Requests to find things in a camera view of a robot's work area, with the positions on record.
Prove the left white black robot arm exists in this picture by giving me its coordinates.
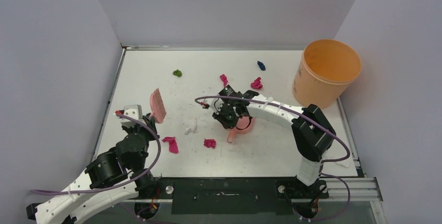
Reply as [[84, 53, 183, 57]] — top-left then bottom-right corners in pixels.
[[26, 111, 165, 223]]

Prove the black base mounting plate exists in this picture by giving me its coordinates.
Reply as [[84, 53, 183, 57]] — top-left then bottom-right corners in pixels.
[[143, 177, 329, 215]]

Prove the pink plastic dustpan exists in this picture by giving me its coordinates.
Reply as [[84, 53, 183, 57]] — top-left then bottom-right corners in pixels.
[[227, 116, 255, 143]]

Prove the dark blue paper scrap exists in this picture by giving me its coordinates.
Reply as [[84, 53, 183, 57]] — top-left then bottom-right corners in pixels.
[[257, 61, 266, 71]]

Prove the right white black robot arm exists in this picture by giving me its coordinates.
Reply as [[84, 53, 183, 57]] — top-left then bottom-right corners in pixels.
[[209, 86, 335, 197]]

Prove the purple cable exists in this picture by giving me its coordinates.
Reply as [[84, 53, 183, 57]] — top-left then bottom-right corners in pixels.
[[30, 111, 162, 224], [194, 95, 351, 222]]

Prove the orange plastic bucket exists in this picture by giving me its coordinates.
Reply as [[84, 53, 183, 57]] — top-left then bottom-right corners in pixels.
[[292, 39, 362, 109]]

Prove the pink hand brush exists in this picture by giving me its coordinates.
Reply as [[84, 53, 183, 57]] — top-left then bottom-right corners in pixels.
[[149, 88, 167, 124]]

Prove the long magenta paper scrap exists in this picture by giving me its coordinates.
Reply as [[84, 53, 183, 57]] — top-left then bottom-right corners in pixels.
[[219, 74, 229, 87]]

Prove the crumpled magenta paper scrap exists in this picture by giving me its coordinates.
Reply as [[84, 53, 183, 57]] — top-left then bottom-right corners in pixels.
[[250, 77, 263, 90]]

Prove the green paper scrap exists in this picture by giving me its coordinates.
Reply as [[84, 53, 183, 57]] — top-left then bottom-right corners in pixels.
[[173, 69, 182, 77]]

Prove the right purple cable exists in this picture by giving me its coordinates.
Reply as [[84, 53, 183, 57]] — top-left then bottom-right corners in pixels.
[[194, 95, 351, 222]]

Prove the small magenta paper scrap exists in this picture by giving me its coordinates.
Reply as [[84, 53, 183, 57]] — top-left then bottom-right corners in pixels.
[[203, 139, 217, 148]]

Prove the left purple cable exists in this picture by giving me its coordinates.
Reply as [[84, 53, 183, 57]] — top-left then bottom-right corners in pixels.
[[30, 111, 162, 224]]

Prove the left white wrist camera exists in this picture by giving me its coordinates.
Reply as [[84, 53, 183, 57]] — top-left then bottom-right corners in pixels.
[[115, 105, 142, 128]]

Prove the aluminium frame rail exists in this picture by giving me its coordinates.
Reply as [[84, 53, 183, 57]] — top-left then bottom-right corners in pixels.
[[323, 177, 383, 202]]

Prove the silver base bolt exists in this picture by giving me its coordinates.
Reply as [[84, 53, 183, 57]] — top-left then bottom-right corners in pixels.
[[165, 185, 174, 194]]

